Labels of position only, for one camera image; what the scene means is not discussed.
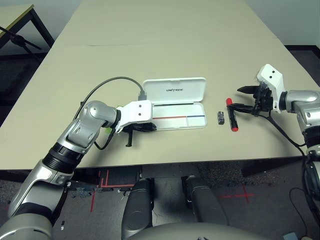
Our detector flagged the dark grey right robot leg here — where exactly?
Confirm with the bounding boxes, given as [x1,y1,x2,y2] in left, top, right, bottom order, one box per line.
[186,174,230,226]

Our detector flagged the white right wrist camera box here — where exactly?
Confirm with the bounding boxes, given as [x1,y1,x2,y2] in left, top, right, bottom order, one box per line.
[256,63,286,113]

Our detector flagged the side table with black frame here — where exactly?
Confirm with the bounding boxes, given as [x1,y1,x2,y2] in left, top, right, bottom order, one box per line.
[0,3,55,61]

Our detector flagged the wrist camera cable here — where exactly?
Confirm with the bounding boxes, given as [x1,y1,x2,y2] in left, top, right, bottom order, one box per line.
[79,76,148,101]
[259,113,320,226]

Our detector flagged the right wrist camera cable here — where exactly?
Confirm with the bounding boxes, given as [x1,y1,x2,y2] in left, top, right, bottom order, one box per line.
[259,113,320,226]

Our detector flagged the grey robot torso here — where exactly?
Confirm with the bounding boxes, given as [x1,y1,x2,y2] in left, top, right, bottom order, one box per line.
[127,222,273,240]

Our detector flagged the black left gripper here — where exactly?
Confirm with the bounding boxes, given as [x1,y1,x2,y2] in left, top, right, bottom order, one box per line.
[122,121,158,148]

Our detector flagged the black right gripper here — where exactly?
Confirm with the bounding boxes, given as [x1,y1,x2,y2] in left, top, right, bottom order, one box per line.
[226,83,275,117]

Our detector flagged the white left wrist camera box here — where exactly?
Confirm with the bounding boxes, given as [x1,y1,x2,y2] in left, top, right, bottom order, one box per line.
[115,99,154,133]

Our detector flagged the white plastic pencil case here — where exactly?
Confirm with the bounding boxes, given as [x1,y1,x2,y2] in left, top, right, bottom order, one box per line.
[142,76,208,132]

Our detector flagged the black tripod stand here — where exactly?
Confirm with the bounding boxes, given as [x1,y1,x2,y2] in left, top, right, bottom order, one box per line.
[0,26,42,61]

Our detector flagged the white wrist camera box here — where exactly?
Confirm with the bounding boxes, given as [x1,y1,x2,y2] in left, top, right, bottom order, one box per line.
[256,63,286,113]
[115,99,154,133]

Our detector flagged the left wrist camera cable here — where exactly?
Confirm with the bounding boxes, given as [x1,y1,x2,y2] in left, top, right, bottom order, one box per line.
[79,76,148,101]

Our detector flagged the red black whiteboard marker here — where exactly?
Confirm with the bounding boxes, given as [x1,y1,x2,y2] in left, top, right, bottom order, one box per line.
[225,98,239,133]

